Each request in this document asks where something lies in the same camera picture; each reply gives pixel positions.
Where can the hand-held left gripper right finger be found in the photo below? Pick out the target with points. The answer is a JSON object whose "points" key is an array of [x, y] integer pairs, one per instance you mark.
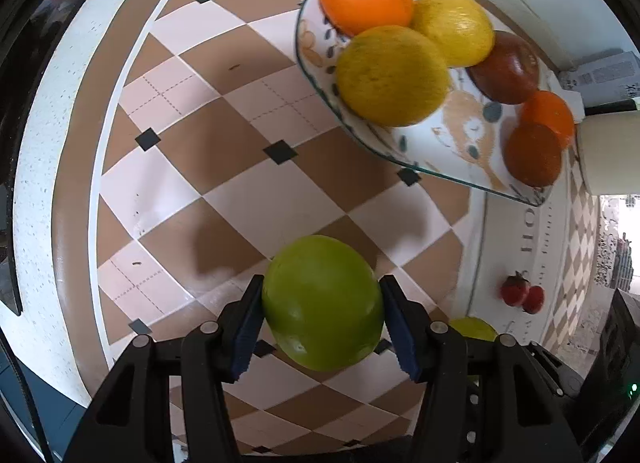
{"points": [[402, 330]]}

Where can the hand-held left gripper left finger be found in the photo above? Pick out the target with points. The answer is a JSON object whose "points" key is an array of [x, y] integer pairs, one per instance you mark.
{"points": [[247, 330]]}

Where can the green apple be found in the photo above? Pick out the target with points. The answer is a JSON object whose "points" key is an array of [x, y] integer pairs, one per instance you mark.
{"points": [[322, 303], [472, 329]]}

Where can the patterned oval plate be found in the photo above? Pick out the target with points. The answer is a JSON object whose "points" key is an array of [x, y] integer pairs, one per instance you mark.
{"points": [[465, 133]]}

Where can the dark red tomato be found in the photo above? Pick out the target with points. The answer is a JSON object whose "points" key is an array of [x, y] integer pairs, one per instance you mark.
{"points": [[532, 155]]}

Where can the yellow lemon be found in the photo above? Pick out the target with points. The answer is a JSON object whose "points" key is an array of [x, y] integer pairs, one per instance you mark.
{"points": [[455, 28], [392, 78]]}

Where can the dark brown tomato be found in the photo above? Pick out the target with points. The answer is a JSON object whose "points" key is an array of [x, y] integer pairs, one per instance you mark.
{"points": [[507, 70]]}

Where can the red cherry tomato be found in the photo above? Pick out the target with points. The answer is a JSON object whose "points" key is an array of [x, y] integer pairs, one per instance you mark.
{"points": [[515, 290], [534, 299]]}

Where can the sliding glass door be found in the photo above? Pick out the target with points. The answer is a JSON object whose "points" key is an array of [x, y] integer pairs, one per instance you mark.
{"points": [[617, 243]]}

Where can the checkered brown table cloth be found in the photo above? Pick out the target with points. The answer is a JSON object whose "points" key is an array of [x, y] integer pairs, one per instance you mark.
{"points": [[225, 143]]}

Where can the cream utensil holder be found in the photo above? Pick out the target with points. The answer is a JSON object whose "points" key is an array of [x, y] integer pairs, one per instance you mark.
{"points": [[610, 153]]}

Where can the grey spray can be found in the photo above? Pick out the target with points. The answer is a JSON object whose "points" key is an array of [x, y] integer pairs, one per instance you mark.
{"points": [[607, 75]]}

